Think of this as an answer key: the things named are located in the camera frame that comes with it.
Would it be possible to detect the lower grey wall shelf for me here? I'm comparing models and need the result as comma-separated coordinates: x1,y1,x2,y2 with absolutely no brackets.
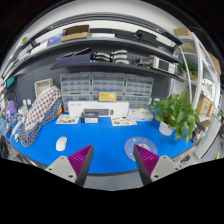
51,62,183,81

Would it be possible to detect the small black box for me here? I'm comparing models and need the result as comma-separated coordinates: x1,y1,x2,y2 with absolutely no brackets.
80,112,98,123

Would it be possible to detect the grey drawer cabinet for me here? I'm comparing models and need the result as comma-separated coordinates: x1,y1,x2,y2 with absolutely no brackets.
92,72,125,101
60,72,91,112
124,74,154,109

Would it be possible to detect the left picture card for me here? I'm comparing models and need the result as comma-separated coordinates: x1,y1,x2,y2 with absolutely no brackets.
56,115,79,124

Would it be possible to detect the picture card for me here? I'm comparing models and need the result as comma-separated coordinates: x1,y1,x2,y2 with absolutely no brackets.
111,117,137,127
56,115,79,124

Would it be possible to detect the white keyboard box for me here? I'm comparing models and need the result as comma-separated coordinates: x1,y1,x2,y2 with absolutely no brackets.
68,101,129,117

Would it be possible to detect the cardboard box top shelf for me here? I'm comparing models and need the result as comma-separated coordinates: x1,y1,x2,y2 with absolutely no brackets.
61,25,90,42

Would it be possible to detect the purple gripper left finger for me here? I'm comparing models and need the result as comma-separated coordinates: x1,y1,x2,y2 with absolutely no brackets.
45,144,95,187

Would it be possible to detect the dark blue flat box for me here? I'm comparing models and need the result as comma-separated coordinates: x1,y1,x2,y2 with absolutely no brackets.
56,54,91,66

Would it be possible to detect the patterned folded cloth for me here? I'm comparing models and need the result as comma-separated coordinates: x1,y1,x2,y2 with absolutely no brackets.
18,86,62,148

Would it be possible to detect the beige open box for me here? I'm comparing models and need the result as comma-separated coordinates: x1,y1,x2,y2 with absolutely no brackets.
34,78,53,97

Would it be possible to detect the yellow blue card sign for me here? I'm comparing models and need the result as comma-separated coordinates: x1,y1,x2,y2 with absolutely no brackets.
98,91,117,102

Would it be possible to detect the left grey drawer cabinet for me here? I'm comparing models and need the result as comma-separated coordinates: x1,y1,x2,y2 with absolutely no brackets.
60,72,91,112

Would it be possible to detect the grey wall shelf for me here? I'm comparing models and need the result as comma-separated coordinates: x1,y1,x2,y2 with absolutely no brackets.
51,62,183,81
27,38,179,63

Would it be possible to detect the right grey drawer cabinet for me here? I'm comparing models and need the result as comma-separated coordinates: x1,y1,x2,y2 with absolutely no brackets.
124,74,154,109

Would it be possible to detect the right picture card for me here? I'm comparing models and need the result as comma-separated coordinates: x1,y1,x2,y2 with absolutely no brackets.
111,117,137,127

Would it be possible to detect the white device on shelf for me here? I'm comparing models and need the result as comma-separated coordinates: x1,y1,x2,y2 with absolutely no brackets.
152,56,175,74

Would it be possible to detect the white computer mouse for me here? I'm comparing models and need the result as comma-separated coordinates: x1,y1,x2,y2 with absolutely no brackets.
56,137,67,151

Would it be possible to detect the upper grey wall shelf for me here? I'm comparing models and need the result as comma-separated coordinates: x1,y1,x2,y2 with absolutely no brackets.
27,38,179,63

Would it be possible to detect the middle grey drawer cabinet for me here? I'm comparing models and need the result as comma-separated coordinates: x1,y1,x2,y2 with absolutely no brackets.
92,72,125,101

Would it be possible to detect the white metal rack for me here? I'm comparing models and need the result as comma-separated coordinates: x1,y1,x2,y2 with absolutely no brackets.
174,28,220,123

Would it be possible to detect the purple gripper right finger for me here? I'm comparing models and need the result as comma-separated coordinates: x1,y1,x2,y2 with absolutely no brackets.
133,144,181,186

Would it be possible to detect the blue table mat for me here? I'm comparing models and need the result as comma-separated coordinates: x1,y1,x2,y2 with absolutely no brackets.
11,117,193,174

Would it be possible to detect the green potted plant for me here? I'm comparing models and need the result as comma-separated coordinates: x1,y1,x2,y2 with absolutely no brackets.
149,90,199,142

